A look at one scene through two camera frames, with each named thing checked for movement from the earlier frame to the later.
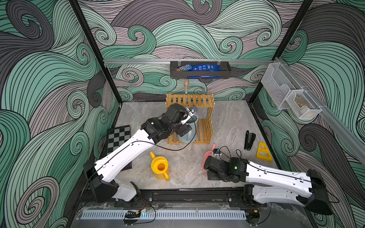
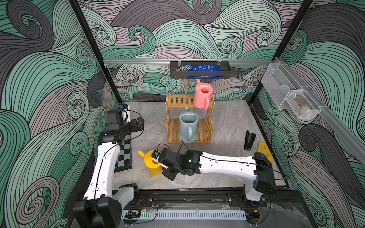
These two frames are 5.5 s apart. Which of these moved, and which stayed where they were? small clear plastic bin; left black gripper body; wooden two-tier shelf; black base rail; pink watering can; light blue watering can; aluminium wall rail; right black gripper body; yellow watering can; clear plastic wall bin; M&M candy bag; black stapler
Moved: yellow watering can; pink watering can; right black gripper body; left black gripper body
Stayed: wooden two-tier shelf; small clear plastic bin; black stapler; light blue watering can; black base rail; M&M candy bag; aluminium wall rail; clear plastic wall bin
